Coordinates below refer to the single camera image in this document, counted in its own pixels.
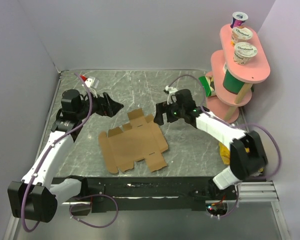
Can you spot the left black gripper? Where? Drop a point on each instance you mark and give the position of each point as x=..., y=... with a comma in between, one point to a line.
x=106, y=106

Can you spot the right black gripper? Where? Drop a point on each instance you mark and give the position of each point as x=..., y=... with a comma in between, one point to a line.
x=162, y=108

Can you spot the brown cardboard box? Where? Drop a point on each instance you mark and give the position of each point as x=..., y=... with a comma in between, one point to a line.
x=139, y=139

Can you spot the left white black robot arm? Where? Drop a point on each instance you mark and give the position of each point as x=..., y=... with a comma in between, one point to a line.
x=34, y=197

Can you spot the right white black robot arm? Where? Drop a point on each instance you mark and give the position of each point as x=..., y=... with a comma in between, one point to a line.
x=247, y=154

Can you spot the green snack bag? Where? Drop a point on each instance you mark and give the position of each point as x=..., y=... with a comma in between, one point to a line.
x=208, y=85

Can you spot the pink three-tier shelf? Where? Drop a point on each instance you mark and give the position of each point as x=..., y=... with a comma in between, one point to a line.
x=225, y=104

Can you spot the green cylindrical can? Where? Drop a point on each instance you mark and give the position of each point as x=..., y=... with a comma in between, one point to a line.
x=230, y=83

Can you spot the yellow chip bag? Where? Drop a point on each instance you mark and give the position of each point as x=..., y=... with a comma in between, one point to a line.
x=224, y=154

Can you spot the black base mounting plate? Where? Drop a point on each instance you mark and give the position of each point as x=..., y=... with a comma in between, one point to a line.
x=152, y=193

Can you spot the front Chobani yogurt cup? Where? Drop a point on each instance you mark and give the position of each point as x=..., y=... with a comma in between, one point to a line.
x=244, y=52

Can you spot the chobani yogurt cup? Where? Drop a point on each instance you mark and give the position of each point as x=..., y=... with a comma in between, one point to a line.
x=240, y=34
x=244, y=52

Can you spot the middle Chobani yogurt cup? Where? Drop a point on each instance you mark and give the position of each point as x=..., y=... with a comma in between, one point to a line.
x=240, y=34

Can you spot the purple lid yogurt cup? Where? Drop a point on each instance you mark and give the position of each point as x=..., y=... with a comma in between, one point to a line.
x=238, y=19

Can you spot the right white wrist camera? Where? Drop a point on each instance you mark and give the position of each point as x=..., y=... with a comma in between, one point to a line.
x=170, y=91

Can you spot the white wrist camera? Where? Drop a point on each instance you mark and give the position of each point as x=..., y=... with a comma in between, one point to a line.
x=92, y=84
x=170, y=91

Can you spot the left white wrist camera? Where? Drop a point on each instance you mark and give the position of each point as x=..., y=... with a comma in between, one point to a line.
x=92, y=84

